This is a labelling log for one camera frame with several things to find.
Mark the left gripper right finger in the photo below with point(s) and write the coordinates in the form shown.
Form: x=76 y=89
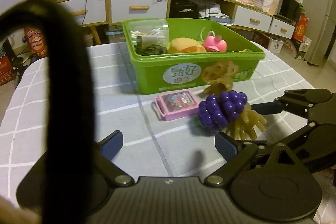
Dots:
x=237 y=154

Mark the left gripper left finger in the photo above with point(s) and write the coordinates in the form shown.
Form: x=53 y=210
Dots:
x=106 y=150

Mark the translucent rubber hand toy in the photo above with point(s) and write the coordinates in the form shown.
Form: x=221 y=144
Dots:
x=244 y=127

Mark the purple toy grapes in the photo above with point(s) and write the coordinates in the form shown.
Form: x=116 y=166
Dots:
x=215 y=112

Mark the pink toy card case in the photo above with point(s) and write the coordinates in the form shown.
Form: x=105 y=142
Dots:
x=175 y=105

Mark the checkered grey tablecloth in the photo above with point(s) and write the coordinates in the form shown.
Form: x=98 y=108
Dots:
x=151 y=147

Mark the green plastic storage box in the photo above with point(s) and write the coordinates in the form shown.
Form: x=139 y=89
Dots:
x=174 y=71

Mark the pink pig toy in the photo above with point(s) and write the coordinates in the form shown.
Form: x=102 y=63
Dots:
x=214 y=43

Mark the clear cotton swab jar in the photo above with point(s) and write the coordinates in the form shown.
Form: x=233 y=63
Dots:
x=147 y=32

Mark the yellow plastic bowl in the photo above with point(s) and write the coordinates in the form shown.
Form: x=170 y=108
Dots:
x=186 y=45

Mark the orange cartoon bin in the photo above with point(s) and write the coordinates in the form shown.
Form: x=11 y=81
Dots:
x=35 y=40

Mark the wooden low sideboard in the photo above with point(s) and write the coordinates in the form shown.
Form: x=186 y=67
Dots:
x=243 y=17

